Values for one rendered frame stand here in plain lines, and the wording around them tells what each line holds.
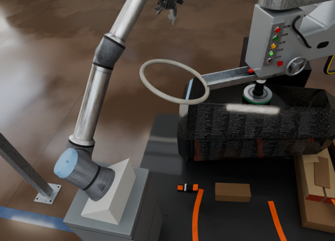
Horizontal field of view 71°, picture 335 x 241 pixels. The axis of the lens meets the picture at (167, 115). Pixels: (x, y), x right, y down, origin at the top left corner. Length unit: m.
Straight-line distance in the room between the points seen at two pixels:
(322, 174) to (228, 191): 0.80
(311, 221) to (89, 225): 1.67
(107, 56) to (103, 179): 0.63
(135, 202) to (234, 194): 1.06
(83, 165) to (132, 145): 1.50
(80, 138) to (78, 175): 0.23
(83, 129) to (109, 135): 1.53
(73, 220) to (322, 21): 1.92
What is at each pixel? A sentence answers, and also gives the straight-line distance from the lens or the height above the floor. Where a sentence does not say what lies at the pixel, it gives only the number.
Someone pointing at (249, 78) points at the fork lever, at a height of 1.09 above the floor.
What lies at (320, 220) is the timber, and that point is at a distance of 2.35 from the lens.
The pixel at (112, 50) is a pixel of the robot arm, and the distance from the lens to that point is 1.19.
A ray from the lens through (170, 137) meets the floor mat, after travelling 2.72.
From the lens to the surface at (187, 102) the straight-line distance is 1.41.
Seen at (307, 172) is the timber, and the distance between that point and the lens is 2.41.
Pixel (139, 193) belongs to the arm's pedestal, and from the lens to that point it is 1.46.
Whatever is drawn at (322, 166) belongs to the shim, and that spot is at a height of 0.25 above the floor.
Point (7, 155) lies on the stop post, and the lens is 2.21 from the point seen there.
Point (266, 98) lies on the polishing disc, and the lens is 1.97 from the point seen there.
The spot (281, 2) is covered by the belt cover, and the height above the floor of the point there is 1.60.
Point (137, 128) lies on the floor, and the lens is 2.89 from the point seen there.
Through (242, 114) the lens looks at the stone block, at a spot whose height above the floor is 0.75.
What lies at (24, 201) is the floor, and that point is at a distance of 2.85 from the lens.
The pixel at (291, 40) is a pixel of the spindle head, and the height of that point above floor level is 1.36.
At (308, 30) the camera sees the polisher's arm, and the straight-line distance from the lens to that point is 1.80.
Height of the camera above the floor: 2.14
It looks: 46 degrees down
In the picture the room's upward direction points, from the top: 7 degrees counter-clockwise
